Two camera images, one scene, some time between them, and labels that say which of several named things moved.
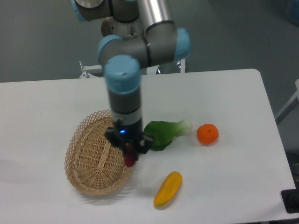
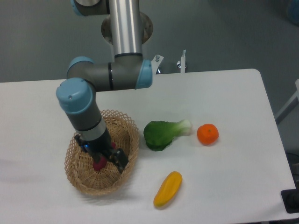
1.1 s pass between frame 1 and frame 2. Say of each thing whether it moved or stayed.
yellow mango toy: stayed
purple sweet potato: moved
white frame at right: stayed
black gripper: moved
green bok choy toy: stayed
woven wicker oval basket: stayed
